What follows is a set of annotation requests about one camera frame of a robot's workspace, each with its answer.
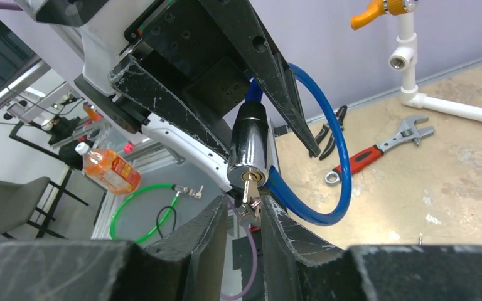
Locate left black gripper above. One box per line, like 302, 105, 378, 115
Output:
108, 1, 321, 159

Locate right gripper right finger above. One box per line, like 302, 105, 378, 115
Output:
262, 196, 482, 300

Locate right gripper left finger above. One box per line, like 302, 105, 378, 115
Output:
0, 196, 228, 300

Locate blue lock key bunch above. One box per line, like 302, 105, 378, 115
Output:
239, 172, 261, 226

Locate blue cable lock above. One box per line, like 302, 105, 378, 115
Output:
226, 62, 353, 227

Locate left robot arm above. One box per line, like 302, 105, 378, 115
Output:
18, 1, 320, 191

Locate orange drink bottle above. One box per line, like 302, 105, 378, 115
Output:
75, 142, 141, 195

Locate black pliers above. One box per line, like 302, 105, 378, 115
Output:
315, 105, 348, 161

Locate grey chair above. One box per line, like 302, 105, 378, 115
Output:
0, 176, 89, 238

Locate orange pipe valve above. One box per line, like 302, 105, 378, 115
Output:
350, 0, 419, 30

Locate green cable lock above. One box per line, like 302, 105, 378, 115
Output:
109, 183, 204, 244

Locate aluminium rail frame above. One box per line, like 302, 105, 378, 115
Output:
0, 54, 186, 242

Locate red handled wrench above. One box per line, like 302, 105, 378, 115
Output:
324, 115, 436, 186

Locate white PVC pipe frame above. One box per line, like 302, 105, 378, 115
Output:
388, 13, 482, 122

